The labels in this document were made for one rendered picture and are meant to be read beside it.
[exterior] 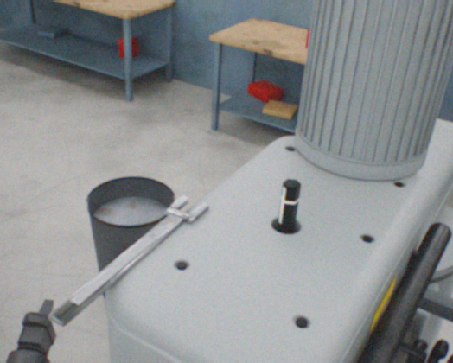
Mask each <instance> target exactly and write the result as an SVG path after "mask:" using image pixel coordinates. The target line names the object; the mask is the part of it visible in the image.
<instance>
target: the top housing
mask: <svg viewBox="0 0 453 363"><path fill-rule="evenodd" d="M288 179H291V180H298V181H299V182H300V183H301V184H302V186H301V191H300V195H299V201H298V206H297V219H296V224H295V230H294V234H283V233H278V232H277V229H278V213H279V207H280V201H281V195H282V189H283V182H284V181H285V180H288ZM431 200H432V191H431V187H430V185H429V184H428V182H427V181H426V180H425V179H424V178H423V177H422V176H421V175H418V174H416V173H415V174H413V175H408V176H407V177H404V178H401V179H398V180H388V181H368V180H356V179H352V178H348V177H345V176H342V175H336V174H333V173H331V172H328V171H327V170H326V169H321V168H319V167H317V166H316V165H314V164H312V162H310V161H309V160H307V159H306V158H305V157H304V156H303V155H302V154H301V153H300V152H299V150H297V147H296V145H295V136H287V137H281V138H279V139H278V140H275V141H274V142H273V143H272V144H270V145H268V146H267V147H266V148H265V149H264V150H262V151H261V152H259V153H258V155H256V156H255V157H254V158H253V159H252V160H249V161H248V162H247V163H246V164H245V165H243V166H242V167H241V168H240V169H238V170H236V171H235V172H234V173H233V174H232V175H230V176H229V177H228V178H227V179H225V180H224V181H223V182H222V183H221V184H219V185H218V186H217V187H215V188H214V189H212V190H211V191H210V192H209V193H208V194H205V195H204V197H203V198H201V199H199V200H198V201H197V202H196V203H195V204H194V205H192V206H191V207H190V208H189V209H187V210H186V211H185V212H184V213H191V212H192V211H193V210H195V209H196V208H197V207H198V206H199V205H200V204H203V203H204V204H208V205H209V210H208V211H206V212H205V213H204V214H203V215H202V216H201V217H200V218H199V219H198V220H195V222H194V223H193V224H186V223H185V222H183V224H181V225H180V226H179V227H178V228H176V229H175V230H174V231H173V232H172V233H171V234H170V235H169V236H168V237H167V238H166V239H165V240H164V241H162V242H161V243H160V244H159V245H158V246H156V247H155V248H154V249H153V250H152V251H151V252H150V253H148V254H147V255H146V256H145V258H142V259H141V260H140V262H139V263H137V264H135V266H134V267H133V268H130V270H129V271H128V272H127V273H125V274H124V275H123V276H122V277H121V278H120V279H119V280H118V281H117V282H116V283H114V284H113V285H112V286H111V287H110V288H109V289H107V290H106V291H105V301H106V313H107V322H108V341H109V350H110V360H111V363H356V362H357V360H358V359H359V357H360V354H362V351H363V350H364V347H365V345H366V344H367V342H368V341H369V338H370V336H371V334H373V330H374V329H375V327H376V325H377V324H378V322H379V319H380V317H381V316H382V314H384V310H385V308H386V306H387V304H388V303H389V300H390V299H391V297H392V295H393V292H394V291H395V289H397V287H398V285H399V282H400V279H402V277H403V276H404V274H405V270H406V269H407V265H408V261H409V258H410V256H411V254H412V251H413V249H417V248H418V241H419V239H420V235H421V233H422V231H423V229H424V222H425V219H426V216H427V214H428V209H429V205H430V204H431Z"/></svg>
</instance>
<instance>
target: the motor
mask: <svg viewBox="0 0 453 363"><path fill-rule="evenodd" d="M452 64H453V0H314V4H313V14H312V19H311V24H310V31H309V40H308V51H307V56H306V61H305V68H304V73H303V89H302V94H301V100H300V106H299V111H298V116H297V129H296V135H295V145H296V147H297V150H299V152H300V153H301V154H302V155H303V156H304V157H305V158H306V159H307V160H309V161H310V162H312V164H314V165H316V166H317V167H319V168H321V169H326V170H327V171H328V172H331V173H333V174H336V175H342V176H345V177H348V178H352V179H356V180H368V181H388V180H398V179H401V178H404V177H407V176H408V175H413V174H415V173H416V172H418V170H420V169H421V168H422V167H423V165H424V162H425V159H426V157H427V154H428V149H429V144H430V142H431V138H432V135H433V130H434V126H435V124H436V121H437V116H438V114H439V109H440V105H441V104H442V100H443V96H444V90H445V87H446V85H447V82H448V79H449V76H450V69H451V67H452Z"/></svg>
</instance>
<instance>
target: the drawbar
mask: <svg viewBox="0 0 453 363"><path fill-rule="evenodd" d="M301 186H302V184H301V183H300V182H299V181H298V180H291V179H288V180H285V181H283V187H284V188H285V189H286V190H285V196H284V200H285V201H291V202H295V201H297V199H299V195H300V191H301ZM281 201H282V199H281ZM281 201H280V207H281ZM297 206H298V202H297V203H296V204H284V206H283V218H282V223H279V222H278V229H277V232H278V233H283V234H294V230H295V224H296V219H297ZM280 207H279V213H278V219H279V214H280Z"/></svg>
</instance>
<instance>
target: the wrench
mask: <svg viewBox="0 0 453 363"><path fill-rule="evenodd" d="M186 204H188V197H187V196H185V195H183V196H181V197H180V199H177V200H176V201H175V202H174V203H173V204H171V205H170V207H169V208H168V209H165V214H166V215H168V217H166V218H165V219H164V220H162V221H161V222H160V224H157V225H156V226H155V228H152V229H151V230H150V231H149V232H148V233H146V234H145V235H144V236H143V237H142V238H141V239H140V240H139V241H138V242H136V243H135V244H134V245H132V246H131V247H130V248H129V249H127V250H126V251H125V252H124V253H122V254H121V255H120V256H119V257H118V258H116V259H115V260H114V261H113V262H112V263H111V264H109V265H108V266H107V267H105V268H104V269H103V270H102V271H101V272H100V273H99V274H97V275H96V276H95V277H94V278H93V279H91V280H90V281H89V282H88V283H87V284H84V286H83V287H82V288H80V289H79V290H78V291H76V292H75V293H74V294H73V295H71V296H70V297H69V298H68V299H67V300H66V301H65V302H63V303H62V305H59V306H58V307H57V309H55V310H53V311H52V313H50V314H49V316H48V319H49V320H50V321H53V322H55V323H57V324H58V325H61V326H62V327H65V326H66V325H67V324H68V323H69V322H70V321H71V320H73V319H74V318H75V317H76V316H77V315H79V314H80V313H81V312H82V311H83V309H86V308H87V307H88V305H89V304H92V303H93V301H94V300H95V299H98V298H99V296H100V295H101V294H104V292H105V291H106V290H107V289H109V288H110V287H111V286H112V285H113V284H114V283H116V282H117V281H118V280H119V279H120V278H121V277H122V276H123V275H124V274H125V273H127V272H128V271H129V270H130V268H133V267H134V266H135V264H137V263H139V262H140V260H141V259H142V258H145V256H146V255H147V254H148V253H150V252H151V251H152V250H153V249H154V248H155V247H156V246H158V245H159V244H160V243H161V242H162V241H164V240H165V239H166V238H167V237H168V236H169V235H170V234H171V233H172V232H173V231H174V230H175V229H176V228H178V227H179V226H180V225H181V224H183V222H185V223H186V224H193V223H194V222H195V220H198V219H199V218H200V217H201V216H202V215H203V214H204V213H205V212H206V211H208V210H209V205H208V204H204V203H203V204H200V205H199V206H198V207H197V208H196V209H195V210H193V211H192V212H191V213H184V212H183V211H180V209H182V208H184V207H185V205H186Z"/></svg>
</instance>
